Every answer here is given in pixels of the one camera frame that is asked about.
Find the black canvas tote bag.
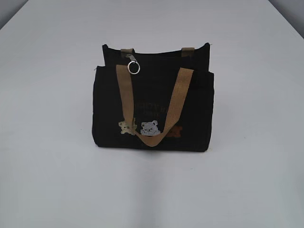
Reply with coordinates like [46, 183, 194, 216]
[92, 43, 214, 152]

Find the silver zipper pull ring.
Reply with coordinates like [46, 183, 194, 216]
[126, 54, 142, 74]

